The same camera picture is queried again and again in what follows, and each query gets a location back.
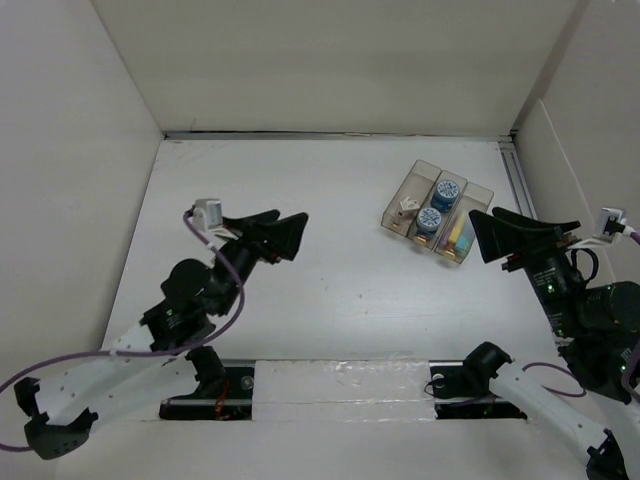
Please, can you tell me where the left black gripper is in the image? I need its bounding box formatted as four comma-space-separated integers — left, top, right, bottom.
213, 209, 308, 316

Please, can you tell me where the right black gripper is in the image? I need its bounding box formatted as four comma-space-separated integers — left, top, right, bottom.
468, 203, 584, 334

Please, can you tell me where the blue highlighter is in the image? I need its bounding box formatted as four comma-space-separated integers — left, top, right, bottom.
454, 221, 474, 257

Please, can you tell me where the yellow highlighter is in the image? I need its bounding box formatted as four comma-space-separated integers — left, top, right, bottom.
447, 214, 466, 248

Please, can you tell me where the purple highlighter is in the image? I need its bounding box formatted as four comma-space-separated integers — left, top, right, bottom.
439, 231, 450, 248

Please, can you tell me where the blue white round jar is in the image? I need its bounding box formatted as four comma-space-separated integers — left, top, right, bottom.
415, 207, 442, 239

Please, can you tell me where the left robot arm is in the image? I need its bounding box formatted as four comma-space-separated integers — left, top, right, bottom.
6, 209, 309, 460

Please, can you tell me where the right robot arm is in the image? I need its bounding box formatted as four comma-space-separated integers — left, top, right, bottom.
462, 207, 639, 479

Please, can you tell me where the clear three-compartment organizer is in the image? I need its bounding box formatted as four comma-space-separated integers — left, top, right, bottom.
381, 160, 494, 264

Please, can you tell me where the aluminium rail right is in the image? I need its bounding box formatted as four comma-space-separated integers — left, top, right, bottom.
498, 137, 538, 219

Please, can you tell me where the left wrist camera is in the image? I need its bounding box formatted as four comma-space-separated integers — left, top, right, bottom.
190, 198, 237, 238

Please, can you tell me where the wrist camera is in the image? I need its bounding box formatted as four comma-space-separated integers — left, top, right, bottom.
190, 198, 237, 238
581, 207, 634, 248

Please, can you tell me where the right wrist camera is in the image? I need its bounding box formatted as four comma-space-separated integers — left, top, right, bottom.
581, 207, 634, 248

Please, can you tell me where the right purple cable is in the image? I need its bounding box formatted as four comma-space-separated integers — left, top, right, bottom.
449, 227, 640, 406

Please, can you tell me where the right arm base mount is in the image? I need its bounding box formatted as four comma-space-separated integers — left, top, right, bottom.
423, 342, 528, 421

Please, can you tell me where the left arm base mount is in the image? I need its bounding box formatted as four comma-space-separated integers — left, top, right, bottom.
158, 346, 255, 421

